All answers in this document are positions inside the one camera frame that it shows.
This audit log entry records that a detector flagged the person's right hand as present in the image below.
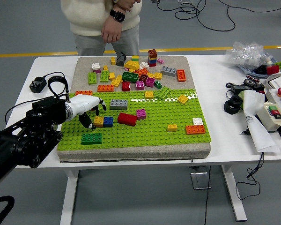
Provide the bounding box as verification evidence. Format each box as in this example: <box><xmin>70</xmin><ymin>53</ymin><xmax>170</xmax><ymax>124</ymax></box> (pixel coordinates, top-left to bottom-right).
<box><xmin>112</xmin><ymin>0</ymin><xmax>142</xmax><ymax>13</ymax></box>

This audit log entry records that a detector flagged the person's left hand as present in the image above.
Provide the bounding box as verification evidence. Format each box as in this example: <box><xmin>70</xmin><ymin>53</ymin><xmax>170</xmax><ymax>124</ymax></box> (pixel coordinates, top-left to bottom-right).
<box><xmin>101</xmin><ymin>16</ymin><xmax>125</xmax><ymax>44</ymax></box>

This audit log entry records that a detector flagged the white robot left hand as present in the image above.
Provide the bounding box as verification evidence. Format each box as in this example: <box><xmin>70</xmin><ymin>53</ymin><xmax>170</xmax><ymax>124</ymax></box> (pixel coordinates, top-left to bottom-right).
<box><xmin>69</xmin><ymin>94</ymin><xmax>107</xmax><ymax>130</ymax></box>

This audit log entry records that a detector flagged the dark green two-by-four brick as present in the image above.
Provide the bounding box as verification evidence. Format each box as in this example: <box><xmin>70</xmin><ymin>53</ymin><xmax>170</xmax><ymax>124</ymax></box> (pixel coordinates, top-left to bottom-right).
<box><xmin>81</xmin><ymin>133</ymin><xmax>103</xmax><ymax>145</ymax></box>
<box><xmin>121</xmin><ymin>71</ymin><xmax>140</xmax><ymax>83</ymax></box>

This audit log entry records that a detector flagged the blue two-by-two brick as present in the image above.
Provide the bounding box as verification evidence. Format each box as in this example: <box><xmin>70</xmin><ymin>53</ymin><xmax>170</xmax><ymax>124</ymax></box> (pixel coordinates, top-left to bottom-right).
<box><xmin>103</xmin><ymin>116</ymin><xmax>114</xmax><ymax>128</ymax></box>

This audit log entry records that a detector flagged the grey two-by-four brick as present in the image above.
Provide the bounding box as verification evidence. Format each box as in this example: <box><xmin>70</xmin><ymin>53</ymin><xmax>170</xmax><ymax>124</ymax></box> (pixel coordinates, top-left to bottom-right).
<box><xmin>109</xmin><ymin>98</ymin><xmax>129</xmax><ymax>110</ymax></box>
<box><xmin>161</xmin><ymin>66</ymin><xmax>178</xmax><ymax>77</ymax></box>

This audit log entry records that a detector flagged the yellow two-by-four brick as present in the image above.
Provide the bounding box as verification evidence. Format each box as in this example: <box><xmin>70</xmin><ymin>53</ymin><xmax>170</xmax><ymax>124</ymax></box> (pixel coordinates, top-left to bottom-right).
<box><xmin>111</xmin><ymin>75</ymin><xmax>123</xmax><ymax>88</ymax></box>

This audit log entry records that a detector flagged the yellow curved brick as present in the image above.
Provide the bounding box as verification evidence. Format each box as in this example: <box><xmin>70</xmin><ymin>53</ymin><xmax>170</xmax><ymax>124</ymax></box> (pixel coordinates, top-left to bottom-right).
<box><xmin>124</xmin><ymin>60</ymin><xmax>140</xmax><ymax>71</ymax></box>

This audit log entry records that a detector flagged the red two-by-four brick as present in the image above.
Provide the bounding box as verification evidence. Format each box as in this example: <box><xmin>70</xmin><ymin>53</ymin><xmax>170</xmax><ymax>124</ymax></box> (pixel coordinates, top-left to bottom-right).
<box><xmin>117</xmin><ymin>112</ymin><xmax>138</xmax><ymax>127</ymax></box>

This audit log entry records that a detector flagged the pink two-by-two brick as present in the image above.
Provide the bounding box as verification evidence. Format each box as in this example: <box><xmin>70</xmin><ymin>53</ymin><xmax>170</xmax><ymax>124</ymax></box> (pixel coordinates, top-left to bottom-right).
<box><xmin>136</xmin><ymin>108</ymin><xmax>147</xmax><ymax>120</ymax></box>

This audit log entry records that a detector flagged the green studded baseplate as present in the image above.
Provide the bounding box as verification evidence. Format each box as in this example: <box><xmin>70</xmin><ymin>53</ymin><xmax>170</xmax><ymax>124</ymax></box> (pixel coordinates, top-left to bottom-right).
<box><xmin>56</xmin><ymin>89</ymin><xmax>213</xmax><ymax>151</ymax></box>

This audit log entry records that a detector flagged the black power brick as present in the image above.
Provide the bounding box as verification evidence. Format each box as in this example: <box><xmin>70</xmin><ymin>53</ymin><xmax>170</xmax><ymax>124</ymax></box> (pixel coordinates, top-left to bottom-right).
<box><xmin>231</xmin><ymin>84</ymin><xmax>253</xmax><ymax>92</ymax></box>

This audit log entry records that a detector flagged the black wristwatch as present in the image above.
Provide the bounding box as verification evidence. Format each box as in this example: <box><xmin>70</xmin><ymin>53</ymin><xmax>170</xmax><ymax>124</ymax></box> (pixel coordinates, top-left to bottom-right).
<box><xmin>109</xmin><ymin>8</ymin><xmax>126</xmax><ymax>23</ymax></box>

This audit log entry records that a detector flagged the person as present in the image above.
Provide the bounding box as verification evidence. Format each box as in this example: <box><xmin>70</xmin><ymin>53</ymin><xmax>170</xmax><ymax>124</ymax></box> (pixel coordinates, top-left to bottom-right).
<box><xmin>60</xmin><ymin>0</ymin><xmax>143</xmax><ymax>57</ymax></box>

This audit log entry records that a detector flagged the dark grey angled piece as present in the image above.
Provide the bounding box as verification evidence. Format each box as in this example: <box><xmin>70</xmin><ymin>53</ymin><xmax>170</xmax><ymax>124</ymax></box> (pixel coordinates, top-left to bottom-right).
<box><xmin>116</xmin><ymin>52</ymin><xmax>127</xmax><ymax>67</ymax></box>

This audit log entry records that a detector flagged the black power adapter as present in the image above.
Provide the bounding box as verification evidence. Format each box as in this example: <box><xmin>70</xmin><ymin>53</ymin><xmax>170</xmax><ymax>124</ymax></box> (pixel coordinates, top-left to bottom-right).
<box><xmin>29</xmin><ymin>76</ymin><xmax>48</xmax><ymax>94</ymax></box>

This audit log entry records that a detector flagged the grey-brown cushion mat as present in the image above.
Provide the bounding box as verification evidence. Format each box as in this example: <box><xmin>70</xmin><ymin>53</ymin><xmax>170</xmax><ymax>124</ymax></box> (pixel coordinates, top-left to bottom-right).
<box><xmin>56</xmin><ymin>55</ymin><xmax>212</xmax><ymax>164</ymax></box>

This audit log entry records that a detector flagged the white table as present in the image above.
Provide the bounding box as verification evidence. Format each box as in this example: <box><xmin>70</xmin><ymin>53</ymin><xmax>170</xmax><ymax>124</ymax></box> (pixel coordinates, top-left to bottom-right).
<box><xmin>0</xmin><ymin>55</ymin><xmax>281</xmax><ymax>222</ymax></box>

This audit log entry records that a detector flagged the clear crumpled plastic bag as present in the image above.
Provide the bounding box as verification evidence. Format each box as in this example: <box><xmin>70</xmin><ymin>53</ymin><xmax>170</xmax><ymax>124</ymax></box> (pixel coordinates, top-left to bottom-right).
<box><xmin>225</xmin><ymin>41</ymin><xmax>276</xmax><ymax>71</ymax></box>

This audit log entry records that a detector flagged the silver metal foot plate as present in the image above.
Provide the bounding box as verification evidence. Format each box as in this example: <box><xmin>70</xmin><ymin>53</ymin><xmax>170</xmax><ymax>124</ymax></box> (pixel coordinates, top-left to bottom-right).
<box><xmin>190</xmin><ymin>172</ymin><xmax>212</xmax><ymax>190</ymax></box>

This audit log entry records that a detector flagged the blue bowl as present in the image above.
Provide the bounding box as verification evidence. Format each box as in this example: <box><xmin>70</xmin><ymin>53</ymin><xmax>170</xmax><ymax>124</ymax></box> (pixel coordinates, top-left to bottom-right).
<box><xmin>237</xmin><ymin>57</ymin><xmax>281</xmax><ymax>77</ymax></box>

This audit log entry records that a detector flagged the large black nut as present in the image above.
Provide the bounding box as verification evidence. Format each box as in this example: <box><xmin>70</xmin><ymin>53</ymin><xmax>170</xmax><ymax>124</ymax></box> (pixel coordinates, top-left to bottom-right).
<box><xmin>223</xmin><ymin>95</ymin><xmax>244</xmax><ymax>115</ymax></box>

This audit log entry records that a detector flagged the lime green sheet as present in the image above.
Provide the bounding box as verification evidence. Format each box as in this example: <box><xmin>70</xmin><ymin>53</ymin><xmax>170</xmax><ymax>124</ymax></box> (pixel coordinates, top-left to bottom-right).
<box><xmin>238</xmin><ymin>90</ymin><xmax>246</xmax><ymax>111</ymax></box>

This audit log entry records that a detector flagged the small black module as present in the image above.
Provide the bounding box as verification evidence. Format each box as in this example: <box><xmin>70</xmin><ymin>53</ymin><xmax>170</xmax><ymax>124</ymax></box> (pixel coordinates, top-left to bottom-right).
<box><xmin>253</xmin><ymin>83</ymin><xmax>266</xmax><ymax>93</ymax></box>

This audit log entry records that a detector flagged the white flat device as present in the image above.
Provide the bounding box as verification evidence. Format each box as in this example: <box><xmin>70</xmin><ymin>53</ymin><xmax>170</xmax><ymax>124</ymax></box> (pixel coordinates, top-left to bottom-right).
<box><xmin>264</xmin><ymin>73</ymin><xmax>281</xmax><ymax>91</ymax></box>

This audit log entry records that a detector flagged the white paper bag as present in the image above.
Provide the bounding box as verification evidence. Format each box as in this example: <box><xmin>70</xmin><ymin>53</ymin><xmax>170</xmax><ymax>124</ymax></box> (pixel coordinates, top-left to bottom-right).
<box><xmin>241</xmin><ymin>90</ymin><xmax>281</xmax><ymax>153</ymax></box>

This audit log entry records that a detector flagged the white control box with buttons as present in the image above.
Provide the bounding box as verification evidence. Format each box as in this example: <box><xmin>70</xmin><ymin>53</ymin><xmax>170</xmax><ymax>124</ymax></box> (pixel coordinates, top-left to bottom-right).
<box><xmin>265</xmin><ymin>87</ymin><xmax>281</xmax><ymax>127</ymax></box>

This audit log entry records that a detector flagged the small white button box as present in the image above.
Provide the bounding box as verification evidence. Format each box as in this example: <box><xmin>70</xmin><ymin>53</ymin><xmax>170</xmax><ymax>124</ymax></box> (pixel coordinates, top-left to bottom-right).
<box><xmin>257</xmin><ymin>101</ymin><xmax>281</xmax><ymax>133</ymax></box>

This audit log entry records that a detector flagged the black adapter cord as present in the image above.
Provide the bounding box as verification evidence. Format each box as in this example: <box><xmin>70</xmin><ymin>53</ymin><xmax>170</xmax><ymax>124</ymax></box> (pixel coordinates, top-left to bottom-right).
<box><xmin>5</xmin><ymin>71</ymin><xmax>67</xmax><ymax>125</ymax></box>

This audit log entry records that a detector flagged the black floor cable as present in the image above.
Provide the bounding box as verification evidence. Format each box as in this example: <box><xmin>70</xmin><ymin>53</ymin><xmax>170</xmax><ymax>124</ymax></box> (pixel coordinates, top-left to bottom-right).
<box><xmin>155</xmin><ymin>0</ymin><xmax>281</xmax><ymax>32</ymax></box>

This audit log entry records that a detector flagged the black cable under table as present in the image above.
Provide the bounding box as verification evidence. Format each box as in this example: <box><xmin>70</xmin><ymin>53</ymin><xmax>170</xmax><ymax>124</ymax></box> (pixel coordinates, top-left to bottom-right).
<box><xmin>203</xmin><ymin>165</ymin><xmax>212</xmax><ymax>225</ymax></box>

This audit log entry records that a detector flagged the black hanging cable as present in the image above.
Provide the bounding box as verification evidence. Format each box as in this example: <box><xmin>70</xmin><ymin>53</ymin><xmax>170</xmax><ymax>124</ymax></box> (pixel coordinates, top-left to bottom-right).
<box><xmin>236</xmin><ymin>152</ymin><xmax>265</xmax><ymax>200</ymax></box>

